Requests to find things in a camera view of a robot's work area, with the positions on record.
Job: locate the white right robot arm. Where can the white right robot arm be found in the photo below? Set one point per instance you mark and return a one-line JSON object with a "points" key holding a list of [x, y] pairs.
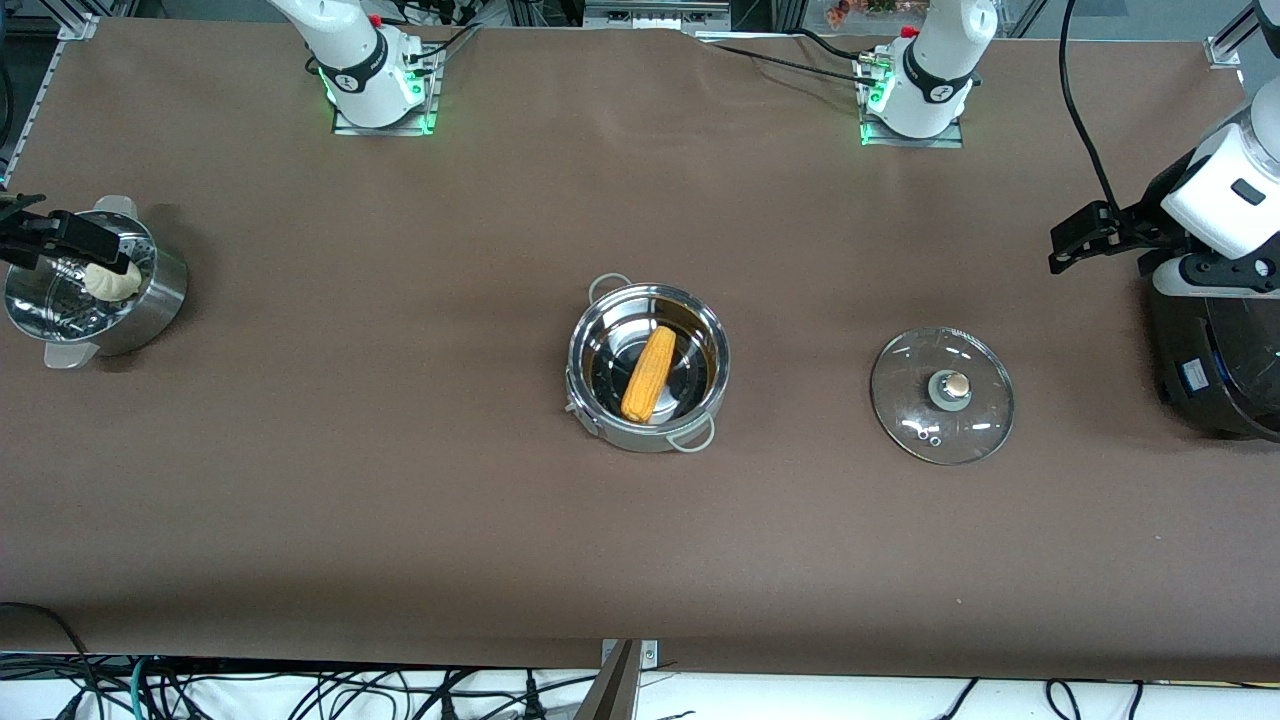
{"points": [[360, 60]]}

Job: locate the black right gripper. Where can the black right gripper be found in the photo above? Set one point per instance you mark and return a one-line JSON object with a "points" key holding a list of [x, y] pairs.
{"points": [[40, 237]]}

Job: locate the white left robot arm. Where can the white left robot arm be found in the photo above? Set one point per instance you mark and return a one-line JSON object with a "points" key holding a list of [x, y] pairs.
{"points": [[935, 60]]}

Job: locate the glass pot lid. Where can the glass pot lid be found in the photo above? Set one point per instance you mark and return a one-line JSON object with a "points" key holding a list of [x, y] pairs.
{"points": [[910, 380]]}

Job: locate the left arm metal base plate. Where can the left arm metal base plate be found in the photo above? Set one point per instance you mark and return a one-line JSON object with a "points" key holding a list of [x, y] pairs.
{"points": [[955, 138]]}

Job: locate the black rice cooker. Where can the black rice cooker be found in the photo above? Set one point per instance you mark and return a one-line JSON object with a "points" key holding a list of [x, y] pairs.
{"points": [[1215, 380]]}

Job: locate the white steamed bun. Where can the white steamed bun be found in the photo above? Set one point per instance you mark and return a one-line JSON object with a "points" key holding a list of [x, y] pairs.
{"points": [[112, 283]]}

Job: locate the aluminium profile post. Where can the aluminium profile post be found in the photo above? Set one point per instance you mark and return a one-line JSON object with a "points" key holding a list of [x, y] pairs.
{"points": [[612, 690]]}

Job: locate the orange background item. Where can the orange background item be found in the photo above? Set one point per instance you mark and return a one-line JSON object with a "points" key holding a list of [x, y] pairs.
{"points": [[860, 10]]}

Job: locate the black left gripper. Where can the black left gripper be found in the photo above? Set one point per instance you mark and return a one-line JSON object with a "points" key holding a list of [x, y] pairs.
{"points": [[1143, 219]]}

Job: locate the grey metal box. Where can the grey metal box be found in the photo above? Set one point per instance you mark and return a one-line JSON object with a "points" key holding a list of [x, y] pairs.
{"points": [[655, 12]]}

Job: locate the aluminium corner profile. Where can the aluminium corner profile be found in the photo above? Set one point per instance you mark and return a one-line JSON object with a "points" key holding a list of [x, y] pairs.
{"points": [[1230, 40]]}

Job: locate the brown table mat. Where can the brown table mat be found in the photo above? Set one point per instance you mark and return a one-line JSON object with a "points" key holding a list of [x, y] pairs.
{"points": [[640, 560]]}

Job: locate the yellow corn cob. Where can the yellow corn cob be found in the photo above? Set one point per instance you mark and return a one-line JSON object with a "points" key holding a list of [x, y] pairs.
{"points": [[648, 375]]}

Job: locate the steel steamer pot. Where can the steel steamer pot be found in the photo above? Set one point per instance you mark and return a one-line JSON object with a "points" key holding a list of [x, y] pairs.
{"points": [[150, 310]]}

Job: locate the steel cooking pot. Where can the steel cooking pot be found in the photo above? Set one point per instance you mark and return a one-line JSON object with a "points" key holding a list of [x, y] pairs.
{"points": [[610, 350]]}

